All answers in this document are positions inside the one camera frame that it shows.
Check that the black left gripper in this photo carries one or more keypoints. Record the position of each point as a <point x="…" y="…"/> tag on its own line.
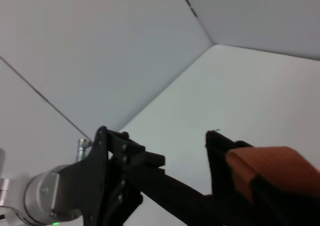
<point x="85" y="186"/>

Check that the black fabric food bag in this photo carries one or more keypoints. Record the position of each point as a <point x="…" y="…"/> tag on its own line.
<point x="240" y="181"/>

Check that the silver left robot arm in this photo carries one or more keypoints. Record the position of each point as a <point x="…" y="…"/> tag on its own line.
<point x="35" y="196"/>

